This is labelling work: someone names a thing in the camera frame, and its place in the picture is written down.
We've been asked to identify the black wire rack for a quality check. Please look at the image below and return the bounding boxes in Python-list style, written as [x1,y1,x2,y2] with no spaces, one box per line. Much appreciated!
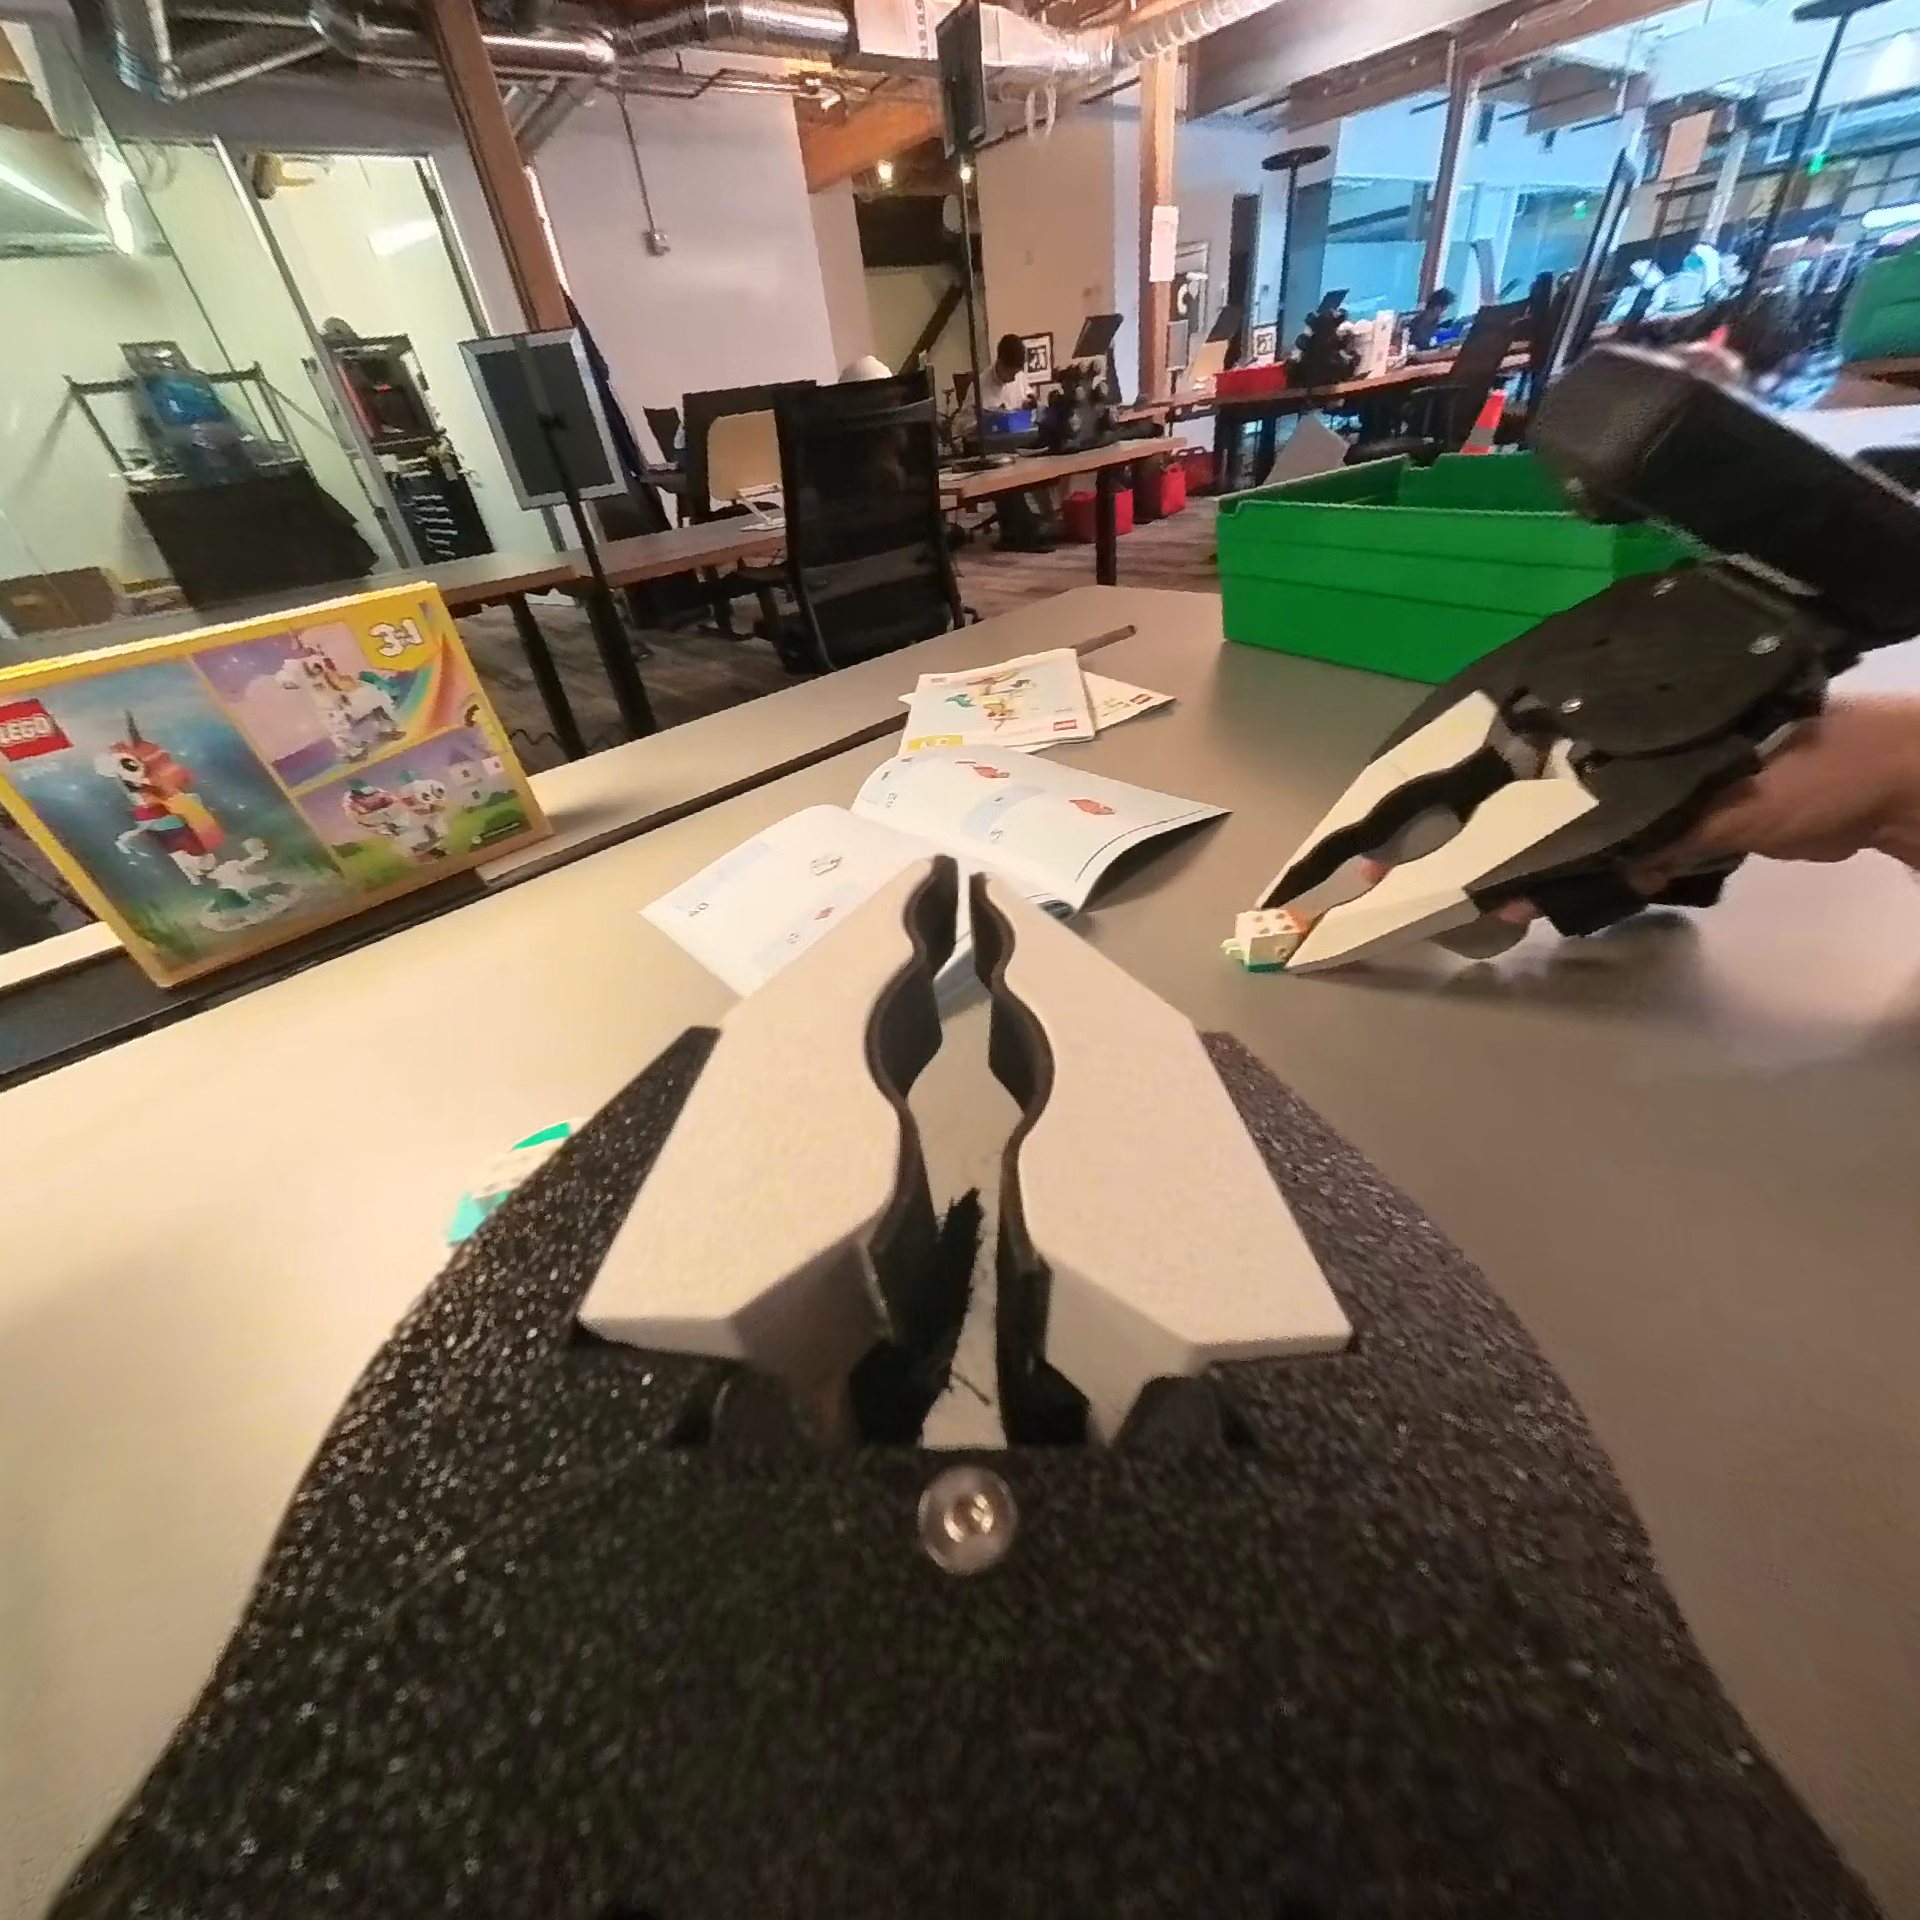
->
[65,343,380,605]

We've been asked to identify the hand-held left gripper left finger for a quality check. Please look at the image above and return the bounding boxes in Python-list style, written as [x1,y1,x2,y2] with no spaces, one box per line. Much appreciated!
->
[575,855,963,1444]

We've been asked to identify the green plastic bin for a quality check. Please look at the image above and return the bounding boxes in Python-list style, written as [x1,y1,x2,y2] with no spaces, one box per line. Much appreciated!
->
[1214,450,1704,692]

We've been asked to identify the red storage bin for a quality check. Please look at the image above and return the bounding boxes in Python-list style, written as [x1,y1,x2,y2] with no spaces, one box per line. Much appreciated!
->
[1062,448,1221,543]

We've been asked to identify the small white lego assembly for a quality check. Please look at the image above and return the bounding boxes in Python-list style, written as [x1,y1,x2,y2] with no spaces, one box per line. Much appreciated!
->
[1221,902,1325,978]

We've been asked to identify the yellow lego set box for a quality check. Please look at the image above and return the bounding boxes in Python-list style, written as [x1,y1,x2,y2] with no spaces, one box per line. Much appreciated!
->
[0,583,551,990]

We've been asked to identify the dark office chair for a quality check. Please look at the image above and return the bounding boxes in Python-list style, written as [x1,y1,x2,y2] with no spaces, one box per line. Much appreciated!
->
[678,381,784,530]

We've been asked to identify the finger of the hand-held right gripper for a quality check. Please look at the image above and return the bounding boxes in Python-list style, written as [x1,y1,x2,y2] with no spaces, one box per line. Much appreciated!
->
[1287,743,1600,974]
[1257,692,1519,902]

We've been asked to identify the black mesh office chair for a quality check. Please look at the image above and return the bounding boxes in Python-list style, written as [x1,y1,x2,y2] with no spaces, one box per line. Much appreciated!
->
[769,369,972,681]

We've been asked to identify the yellow-striped instruction booklet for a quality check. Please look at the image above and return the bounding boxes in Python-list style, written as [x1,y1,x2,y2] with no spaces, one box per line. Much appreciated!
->
[896,647,1105,757]

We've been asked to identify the person's right hand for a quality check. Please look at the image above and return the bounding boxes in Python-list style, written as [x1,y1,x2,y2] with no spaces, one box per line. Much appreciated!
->
[1476,704,1920,935]

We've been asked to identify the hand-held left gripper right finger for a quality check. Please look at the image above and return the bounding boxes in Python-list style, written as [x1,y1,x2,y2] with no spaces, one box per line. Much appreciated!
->
[968,873,1352,1444]

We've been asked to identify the long wooden desk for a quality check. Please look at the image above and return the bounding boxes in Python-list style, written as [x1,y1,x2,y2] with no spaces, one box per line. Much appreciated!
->
[937,431,1191,589]

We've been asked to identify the grey board on stand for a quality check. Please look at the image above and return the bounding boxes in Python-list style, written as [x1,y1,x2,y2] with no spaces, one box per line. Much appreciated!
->
[456,326,662,741]

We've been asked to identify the blue-paged instruction booklet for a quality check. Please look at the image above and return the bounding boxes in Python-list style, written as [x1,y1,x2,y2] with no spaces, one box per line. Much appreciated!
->
[643,744,1231,1000]

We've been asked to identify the teal lego plate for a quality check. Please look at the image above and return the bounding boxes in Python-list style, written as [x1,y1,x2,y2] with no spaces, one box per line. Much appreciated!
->
[444,1117,580,1249]

